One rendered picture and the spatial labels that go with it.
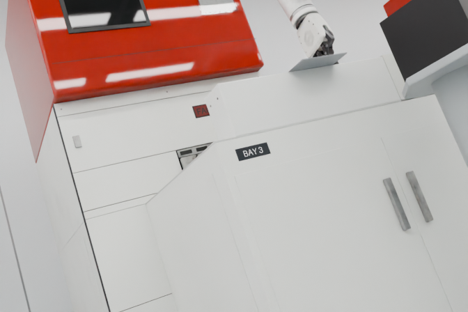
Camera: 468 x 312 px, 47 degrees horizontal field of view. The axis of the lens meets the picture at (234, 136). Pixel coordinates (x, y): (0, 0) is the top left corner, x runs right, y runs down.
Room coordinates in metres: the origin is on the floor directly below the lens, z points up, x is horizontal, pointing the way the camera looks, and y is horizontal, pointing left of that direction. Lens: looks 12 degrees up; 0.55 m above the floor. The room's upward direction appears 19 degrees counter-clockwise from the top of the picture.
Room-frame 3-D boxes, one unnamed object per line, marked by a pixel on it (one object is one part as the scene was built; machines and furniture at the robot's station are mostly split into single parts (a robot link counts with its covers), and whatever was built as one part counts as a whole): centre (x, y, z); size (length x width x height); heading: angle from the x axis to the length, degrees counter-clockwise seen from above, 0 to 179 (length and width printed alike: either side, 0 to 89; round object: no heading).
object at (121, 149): (1.88, 0.17, 1.02); 0.81 x 0.03 x 0.40; 119
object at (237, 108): (1.43, -0.22, 0.89); 0.55 x 0.09 x 0.14; 119
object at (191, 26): (2.15, 0.33, 1.52); 0.81 x 0.75 x 0.60; 119
